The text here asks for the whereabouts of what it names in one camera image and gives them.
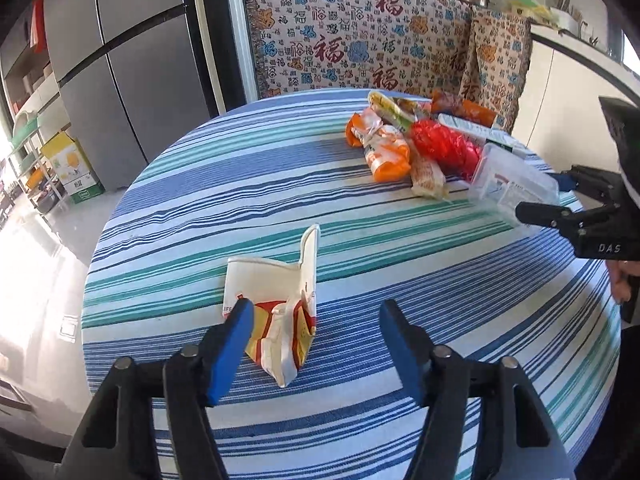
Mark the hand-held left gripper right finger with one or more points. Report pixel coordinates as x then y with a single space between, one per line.
400 345

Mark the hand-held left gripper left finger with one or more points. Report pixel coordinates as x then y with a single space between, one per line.
232 350

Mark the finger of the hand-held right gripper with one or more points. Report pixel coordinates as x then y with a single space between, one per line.
564 180
537 212

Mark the clear plastic container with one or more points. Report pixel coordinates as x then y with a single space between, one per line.
505 175

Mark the white paper bag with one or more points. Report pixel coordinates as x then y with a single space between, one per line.
265 280

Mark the green white snack wrapper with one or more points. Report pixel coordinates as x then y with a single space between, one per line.
395 110

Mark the person's right hand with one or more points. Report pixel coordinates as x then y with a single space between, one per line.
620 280

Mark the white kitchen counter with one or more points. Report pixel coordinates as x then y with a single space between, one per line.
565 90

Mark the white green carton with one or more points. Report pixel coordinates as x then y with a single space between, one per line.
482 133

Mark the red plastic bag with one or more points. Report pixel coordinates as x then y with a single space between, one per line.
442 147

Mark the beige snack packet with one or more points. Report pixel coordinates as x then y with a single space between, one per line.
427 177

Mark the large orange white snack packet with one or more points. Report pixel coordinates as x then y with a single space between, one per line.
387 157

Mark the white utensil container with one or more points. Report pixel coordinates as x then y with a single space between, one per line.
567 17

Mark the blue green striped tablecloth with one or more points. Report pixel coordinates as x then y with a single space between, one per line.
260 180

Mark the yellow green packages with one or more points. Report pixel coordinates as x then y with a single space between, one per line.
530 10

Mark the small orange white wrapper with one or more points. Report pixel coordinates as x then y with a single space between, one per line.
360 127

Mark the yellow cardboard box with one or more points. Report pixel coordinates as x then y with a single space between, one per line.
70 170

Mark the printed patterned blanket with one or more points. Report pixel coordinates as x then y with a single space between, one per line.
350 35

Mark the metal storage rack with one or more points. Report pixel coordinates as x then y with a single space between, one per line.
25 160

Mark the grey refrigerator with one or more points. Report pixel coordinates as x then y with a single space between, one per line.
125 60

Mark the wooden shelf unit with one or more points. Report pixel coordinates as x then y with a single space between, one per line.
25 70

